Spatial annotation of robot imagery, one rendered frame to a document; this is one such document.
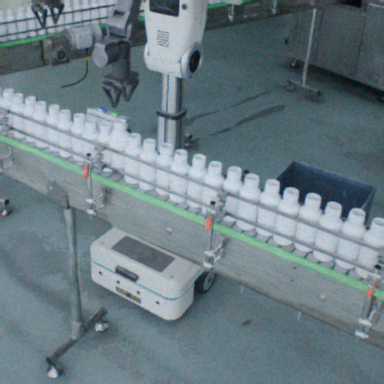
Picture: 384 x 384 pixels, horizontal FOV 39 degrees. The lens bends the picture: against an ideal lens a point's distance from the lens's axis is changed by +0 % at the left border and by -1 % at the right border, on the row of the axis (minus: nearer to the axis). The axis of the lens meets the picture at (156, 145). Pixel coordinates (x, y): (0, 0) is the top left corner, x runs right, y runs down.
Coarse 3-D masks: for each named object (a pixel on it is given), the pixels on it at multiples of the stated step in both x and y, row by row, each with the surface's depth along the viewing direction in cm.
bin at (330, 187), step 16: (288, 176) 205; (304, 176) 205; (320, 176) 201; (336, 176) 197; (304, 192) 208; (320, 192) 204; (336, 192) 200; (352, 192) 196; (368, 192) 193; (320, 208) 206; (352, 208) 199; (368, 208) 190
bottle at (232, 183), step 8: (232, 168) 158; (232, 176) 156; (240, 176) 157; (224, 184) 158; (232, 184) 156; (240, 184) 157; (232, 192) 157; (232, 200) 158; (224, 208) 160; (232, 208) 159
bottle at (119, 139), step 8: (120, 120) 176; (120, 128) 174; (112, 136) 175; (120, 136) 174; (128, 136) 176; (112, 144) 176; (120, 144) 175; (128, 144) 176; (112, 152) 178; (112, 160) 179; (120, 160) 178; (120, 168) 179
